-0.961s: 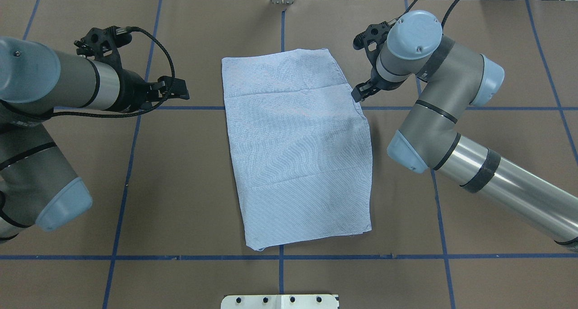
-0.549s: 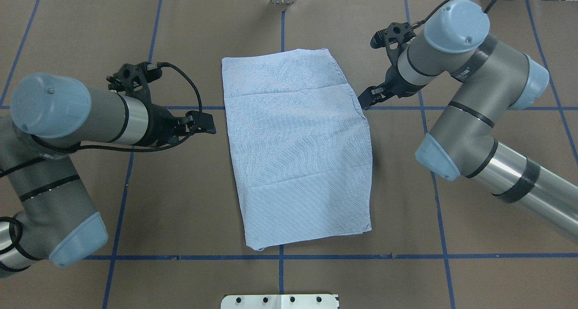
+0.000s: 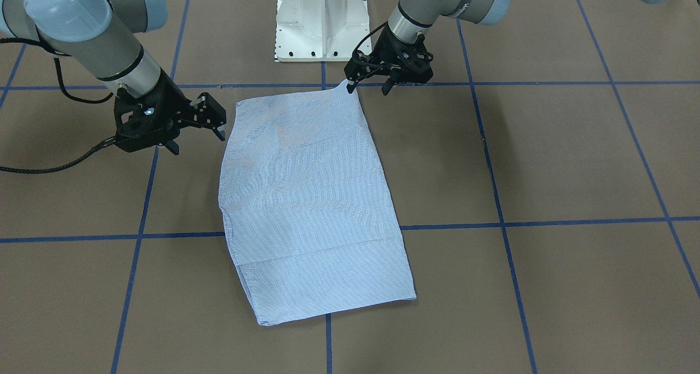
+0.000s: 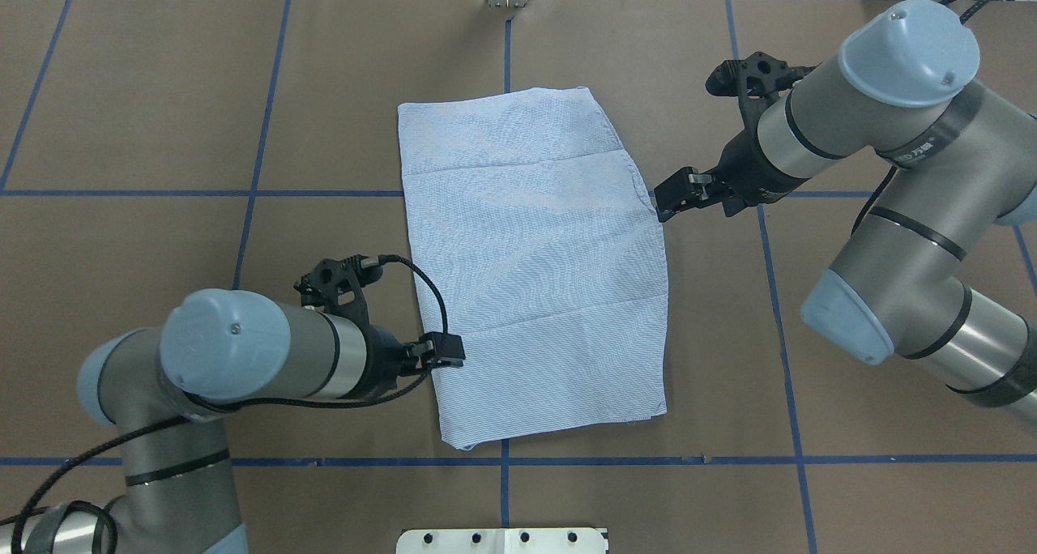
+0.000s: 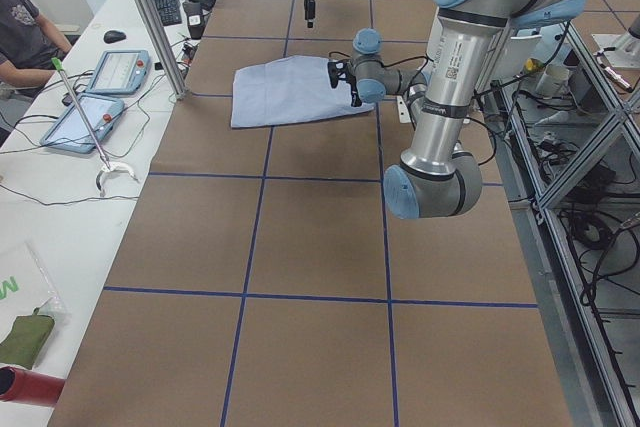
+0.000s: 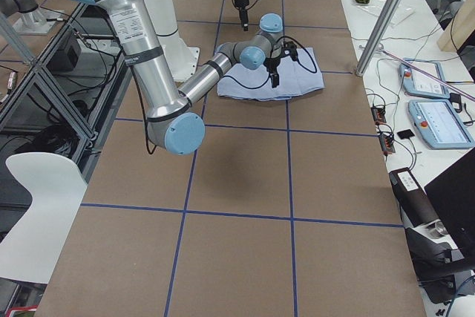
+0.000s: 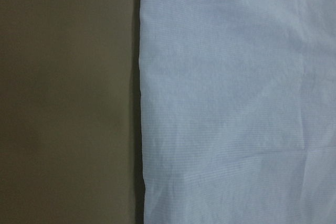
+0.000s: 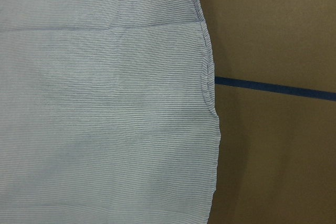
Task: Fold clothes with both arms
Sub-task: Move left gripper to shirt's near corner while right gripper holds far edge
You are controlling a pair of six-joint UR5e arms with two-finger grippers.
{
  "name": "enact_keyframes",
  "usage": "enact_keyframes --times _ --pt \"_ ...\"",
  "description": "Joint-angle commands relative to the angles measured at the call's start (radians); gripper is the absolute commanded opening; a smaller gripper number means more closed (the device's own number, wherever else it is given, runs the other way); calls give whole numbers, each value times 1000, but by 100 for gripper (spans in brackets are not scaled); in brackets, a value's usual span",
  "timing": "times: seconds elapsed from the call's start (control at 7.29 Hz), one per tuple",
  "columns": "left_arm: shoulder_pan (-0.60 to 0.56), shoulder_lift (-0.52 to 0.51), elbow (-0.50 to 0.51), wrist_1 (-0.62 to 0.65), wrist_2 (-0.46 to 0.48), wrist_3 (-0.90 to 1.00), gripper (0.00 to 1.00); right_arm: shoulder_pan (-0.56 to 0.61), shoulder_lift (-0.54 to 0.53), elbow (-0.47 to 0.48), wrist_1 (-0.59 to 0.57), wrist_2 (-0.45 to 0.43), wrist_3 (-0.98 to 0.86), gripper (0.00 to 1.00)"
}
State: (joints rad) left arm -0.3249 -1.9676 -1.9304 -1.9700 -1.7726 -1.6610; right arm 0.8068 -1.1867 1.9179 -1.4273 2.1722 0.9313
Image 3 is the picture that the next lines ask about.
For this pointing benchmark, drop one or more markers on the brown paper table cover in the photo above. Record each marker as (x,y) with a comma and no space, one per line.
(545,181)

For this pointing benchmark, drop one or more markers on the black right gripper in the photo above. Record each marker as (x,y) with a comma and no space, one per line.
(173,99)

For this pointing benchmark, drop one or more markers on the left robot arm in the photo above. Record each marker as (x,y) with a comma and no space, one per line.
(454,5)

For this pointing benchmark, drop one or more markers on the light blue striped shirt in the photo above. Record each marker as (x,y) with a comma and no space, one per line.
(308,217)

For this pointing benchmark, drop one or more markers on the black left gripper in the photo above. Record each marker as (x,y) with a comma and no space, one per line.
(384,51)

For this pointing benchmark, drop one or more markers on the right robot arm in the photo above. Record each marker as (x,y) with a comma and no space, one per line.
(100,34)

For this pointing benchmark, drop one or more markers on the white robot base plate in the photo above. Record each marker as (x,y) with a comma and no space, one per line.
(321,30)

